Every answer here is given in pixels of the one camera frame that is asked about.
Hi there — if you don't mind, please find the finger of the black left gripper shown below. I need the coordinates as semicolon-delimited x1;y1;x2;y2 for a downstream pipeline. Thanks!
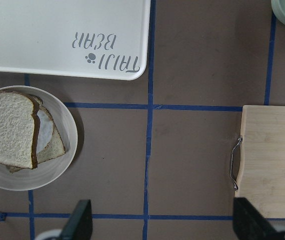
60;199;93;240

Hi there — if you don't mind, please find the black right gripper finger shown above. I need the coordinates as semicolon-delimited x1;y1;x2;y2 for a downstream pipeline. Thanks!
232;197;278;240

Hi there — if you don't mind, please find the white bread slice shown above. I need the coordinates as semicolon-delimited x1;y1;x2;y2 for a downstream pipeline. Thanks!
0;90;40;169

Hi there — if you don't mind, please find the white round plate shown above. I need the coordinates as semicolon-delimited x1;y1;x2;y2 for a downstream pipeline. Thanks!
0;85;78;191

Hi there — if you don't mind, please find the wooden cutting board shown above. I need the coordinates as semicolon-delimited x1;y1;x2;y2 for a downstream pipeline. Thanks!
235;105;285;219

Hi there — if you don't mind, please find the bottom toast slice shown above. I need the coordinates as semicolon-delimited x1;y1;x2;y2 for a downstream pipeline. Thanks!
3;91;66;172

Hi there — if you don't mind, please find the fried egg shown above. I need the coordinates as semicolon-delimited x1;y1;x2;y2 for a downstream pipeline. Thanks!
36;108;54;154

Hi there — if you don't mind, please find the cream rectangular tray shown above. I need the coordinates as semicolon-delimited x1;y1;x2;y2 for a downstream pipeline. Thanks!
0;0;151;81

